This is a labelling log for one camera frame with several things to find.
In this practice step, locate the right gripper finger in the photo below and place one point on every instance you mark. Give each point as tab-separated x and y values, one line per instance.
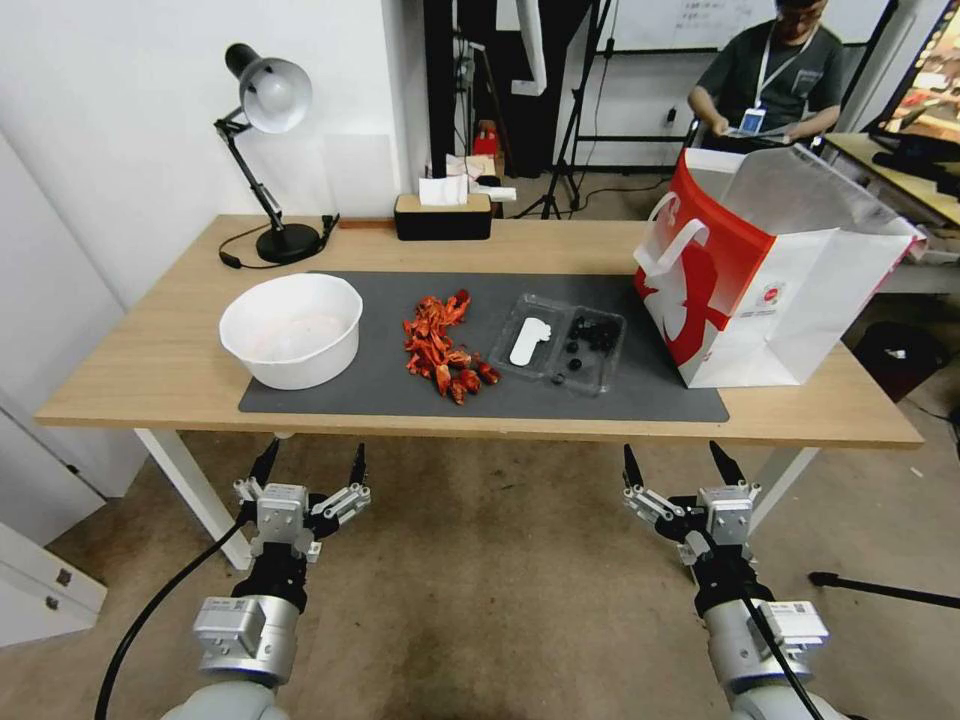
733	469
649	502

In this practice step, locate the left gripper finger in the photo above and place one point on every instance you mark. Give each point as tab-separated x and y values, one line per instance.
262	469
352	499

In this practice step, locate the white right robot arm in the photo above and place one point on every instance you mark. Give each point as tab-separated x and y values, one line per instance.
757	652

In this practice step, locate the red and white delivery bag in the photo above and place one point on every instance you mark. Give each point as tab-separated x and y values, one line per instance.
780	300

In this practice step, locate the clear disposable takeout box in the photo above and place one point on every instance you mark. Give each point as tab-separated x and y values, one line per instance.
559	330

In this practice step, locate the black bag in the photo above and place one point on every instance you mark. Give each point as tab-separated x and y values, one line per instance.
900	360

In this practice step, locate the black wood-topped tissue box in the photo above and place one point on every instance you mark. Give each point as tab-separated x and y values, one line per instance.
442	219

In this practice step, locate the cardboard box with papers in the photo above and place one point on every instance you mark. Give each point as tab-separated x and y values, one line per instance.
472	166

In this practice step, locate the dark grey desk mat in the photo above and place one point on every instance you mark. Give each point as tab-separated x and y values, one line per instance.
375	397

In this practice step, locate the white round bowl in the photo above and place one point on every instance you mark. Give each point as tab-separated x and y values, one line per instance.
292	337

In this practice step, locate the black tripod leg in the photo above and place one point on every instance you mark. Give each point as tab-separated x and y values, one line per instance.
885	589

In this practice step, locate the wooden table with white legs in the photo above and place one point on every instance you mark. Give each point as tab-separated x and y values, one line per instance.
180	315

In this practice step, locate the red crayfish shell pile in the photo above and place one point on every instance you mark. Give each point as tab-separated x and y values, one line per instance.
439	345

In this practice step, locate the black food pieces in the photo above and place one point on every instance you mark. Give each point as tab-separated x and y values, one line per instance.
592	334

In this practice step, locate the white drawer cabinet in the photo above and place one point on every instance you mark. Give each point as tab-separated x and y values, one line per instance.
37	577

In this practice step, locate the white tissue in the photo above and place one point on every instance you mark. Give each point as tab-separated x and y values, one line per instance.
442	191

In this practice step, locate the papers held by person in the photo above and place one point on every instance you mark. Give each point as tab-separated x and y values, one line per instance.
754	133

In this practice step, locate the white flat packet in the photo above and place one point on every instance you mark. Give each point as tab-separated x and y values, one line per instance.
495	193

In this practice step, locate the wooden side desk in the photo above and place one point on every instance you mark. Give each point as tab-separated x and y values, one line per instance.
900	172

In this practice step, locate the black desk lamp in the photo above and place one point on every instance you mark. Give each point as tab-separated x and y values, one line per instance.
274	90

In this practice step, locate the red small container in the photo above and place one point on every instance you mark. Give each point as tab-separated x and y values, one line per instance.
487	139

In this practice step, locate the black tripod stand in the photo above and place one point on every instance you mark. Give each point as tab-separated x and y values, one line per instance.
574	112

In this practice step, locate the person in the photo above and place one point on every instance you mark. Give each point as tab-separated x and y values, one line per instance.
780	67

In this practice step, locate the computer monitor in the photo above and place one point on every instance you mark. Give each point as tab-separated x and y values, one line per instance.
926	75

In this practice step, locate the whiteboard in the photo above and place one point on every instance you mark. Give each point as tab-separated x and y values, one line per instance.
712	22

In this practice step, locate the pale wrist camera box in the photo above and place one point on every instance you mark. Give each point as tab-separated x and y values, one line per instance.
724	514
283	516

